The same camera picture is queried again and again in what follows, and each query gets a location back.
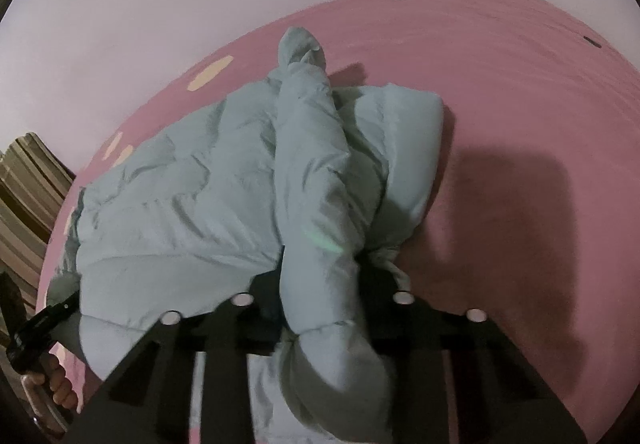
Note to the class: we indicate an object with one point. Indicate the striped headboard cover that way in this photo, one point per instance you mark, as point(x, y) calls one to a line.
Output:
point(25, 214)

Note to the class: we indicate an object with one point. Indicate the light blue puffer jacket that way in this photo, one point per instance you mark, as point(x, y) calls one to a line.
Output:
point(225, 194)

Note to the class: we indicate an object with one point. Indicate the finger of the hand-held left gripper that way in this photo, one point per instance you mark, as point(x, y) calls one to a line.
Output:
point(55, 311)

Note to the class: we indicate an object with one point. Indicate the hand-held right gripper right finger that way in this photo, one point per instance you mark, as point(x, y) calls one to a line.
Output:
point(381, 296)

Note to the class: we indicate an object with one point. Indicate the person's left hand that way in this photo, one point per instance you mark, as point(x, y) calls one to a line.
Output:
point(57, 386)

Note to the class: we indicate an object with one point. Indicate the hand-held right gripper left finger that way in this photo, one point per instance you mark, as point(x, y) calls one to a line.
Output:
point(265, 296)

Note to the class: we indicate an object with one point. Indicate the bed with pink dotted sheet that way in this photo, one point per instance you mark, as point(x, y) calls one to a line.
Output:
point(525, 99)

